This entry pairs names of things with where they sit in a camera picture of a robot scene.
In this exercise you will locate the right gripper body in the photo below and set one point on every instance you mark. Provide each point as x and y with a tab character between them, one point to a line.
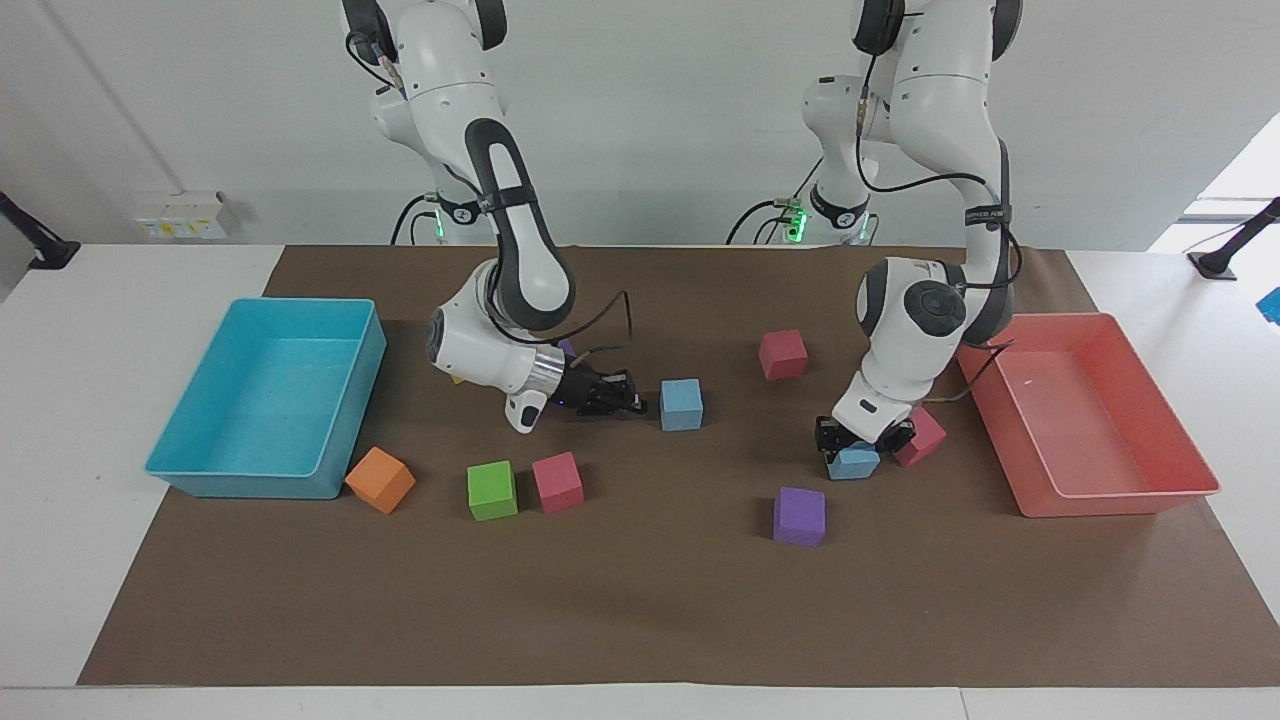
578	387

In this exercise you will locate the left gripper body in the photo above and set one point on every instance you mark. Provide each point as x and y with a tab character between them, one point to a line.
866	439

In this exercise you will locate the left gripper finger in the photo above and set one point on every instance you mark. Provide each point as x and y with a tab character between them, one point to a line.
826	438
898	436

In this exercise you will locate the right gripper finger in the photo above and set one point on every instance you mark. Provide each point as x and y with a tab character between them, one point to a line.
618	404
615	381

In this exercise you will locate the blue block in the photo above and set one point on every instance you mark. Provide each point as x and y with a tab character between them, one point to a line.
682	406
854	464

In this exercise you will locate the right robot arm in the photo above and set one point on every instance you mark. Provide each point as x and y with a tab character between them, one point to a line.
440	60

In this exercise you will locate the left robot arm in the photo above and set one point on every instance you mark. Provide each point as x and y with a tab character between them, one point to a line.
940	90

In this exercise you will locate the red block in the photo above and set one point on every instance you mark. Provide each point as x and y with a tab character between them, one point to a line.
557	484
783	355
925	440

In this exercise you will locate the purple block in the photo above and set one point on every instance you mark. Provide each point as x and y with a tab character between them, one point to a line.
567	348
799	517

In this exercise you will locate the green block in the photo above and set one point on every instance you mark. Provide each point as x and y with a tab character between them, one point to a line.
492	491

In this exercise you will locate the red plastic bin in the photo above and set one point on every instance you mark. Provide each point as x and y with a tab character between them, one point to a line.
1085	420

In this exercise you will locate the orange block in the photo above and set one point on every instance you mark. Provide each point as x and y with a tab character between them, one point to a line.
380	481

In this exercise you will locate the blue plastic bin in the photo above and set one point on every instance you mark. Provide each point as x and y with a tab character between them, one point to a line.
265	400

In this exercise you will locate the black stand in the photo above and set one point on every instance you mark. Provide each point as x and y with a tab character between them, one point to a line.
40	245
1230	248

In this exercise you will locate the white wall socket box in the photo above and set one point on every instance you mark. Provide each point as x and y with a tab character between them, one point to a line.
185	215

